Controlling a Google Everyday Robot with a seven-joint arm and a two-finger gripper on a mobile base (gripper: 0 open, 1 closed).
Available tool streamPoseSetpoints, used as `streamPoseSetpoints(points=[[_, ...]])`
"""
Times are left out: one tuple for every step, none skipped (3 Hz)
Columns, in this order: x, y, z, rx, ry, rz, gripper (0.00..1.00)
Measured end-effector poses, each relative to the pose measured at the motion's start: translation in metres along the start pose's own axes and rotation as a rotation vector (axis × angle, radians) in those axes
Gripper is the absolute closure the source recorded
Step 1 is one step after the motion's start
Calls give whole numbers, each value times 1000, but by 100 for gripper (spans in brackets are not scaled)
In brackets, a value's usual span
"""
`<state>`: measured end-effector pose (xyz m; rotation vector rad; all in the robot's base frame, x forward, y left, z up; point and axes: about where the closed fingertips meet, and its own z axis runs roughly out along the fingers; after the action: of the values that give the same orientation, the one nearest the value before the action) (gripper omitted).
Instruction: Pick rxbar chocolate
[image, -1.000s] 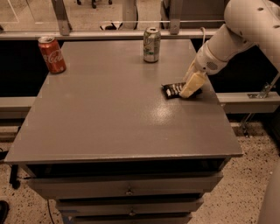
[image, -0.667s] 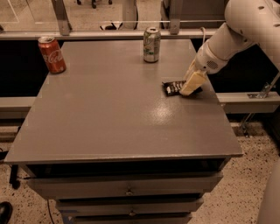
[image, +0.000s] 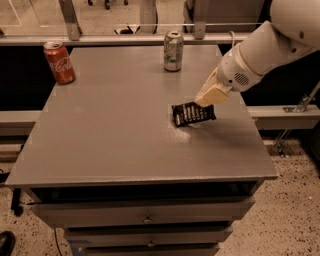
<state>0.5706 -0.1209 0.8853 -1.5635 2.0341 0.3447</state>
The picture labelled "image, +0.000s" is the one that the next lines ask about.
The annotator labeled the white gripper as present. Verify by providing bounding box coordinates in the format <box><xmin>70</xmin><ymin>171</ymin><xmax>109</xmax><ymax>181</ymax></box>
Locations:
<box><xmin>194</xmin><ymin>43</ymin><xmax>263</xmax><ymax>107</ymax></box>

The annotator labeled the black rxbar chocolate wrapper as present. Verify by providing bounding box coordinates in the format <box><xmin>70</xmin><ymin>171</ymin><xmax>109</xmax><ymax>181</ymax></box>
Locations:
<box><xmin>171</xmin><ymin>102</ymin><xmax>216</xmax><ymax>127</ymax></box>

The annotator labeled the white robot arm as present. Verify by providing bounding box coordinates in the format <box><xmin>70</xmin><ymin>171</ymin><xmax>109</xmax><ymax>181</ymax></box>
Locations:
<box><xmin>194</xmin><ymin>0</ymin><xmax>320</xmax><ymax>107</ymax></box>

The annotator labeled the green white soda can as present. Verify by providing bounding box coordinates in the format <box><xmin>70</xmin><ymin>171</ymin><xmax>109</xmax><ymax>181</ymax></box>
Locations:
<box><xmin>164</xmin><ymin>31</ymin><xmax>184</xmax><ymax>72</ymax></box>

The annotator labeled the grey drawer cabinet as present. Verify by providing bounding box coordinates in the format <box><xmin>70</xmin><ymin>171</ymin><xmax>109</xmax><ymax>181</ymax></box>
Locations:
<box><xmin>7</xmin><ymin>45</ymin><xmax>277</xmax><ymax>256</ymax></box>

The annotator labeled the red coca-cola can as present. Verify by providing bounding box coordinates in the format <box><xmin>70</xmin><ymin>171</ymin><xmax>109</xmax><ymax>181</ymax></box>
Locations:
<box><xmin>44</xmin><ymin>41</ymin><xmax>76</xmax><ymax>85</ymax></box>

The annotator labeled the black shoe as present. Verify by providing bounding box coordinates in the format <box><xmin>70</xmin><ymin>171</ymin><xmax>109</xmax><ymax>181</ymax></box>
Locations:
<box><xmin>0</xmin><ymin>231</ymin><xmax>16</xmax><ymax>256</ymax></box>

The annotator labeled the metal railing frame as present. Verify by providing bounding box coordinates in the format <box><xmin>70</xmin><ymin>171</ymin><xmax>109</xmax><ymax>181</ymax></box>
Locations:
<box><xmin>0</xmin><ymin>0</ymin><xmax>269</xmax><ymax>46</ymax></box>

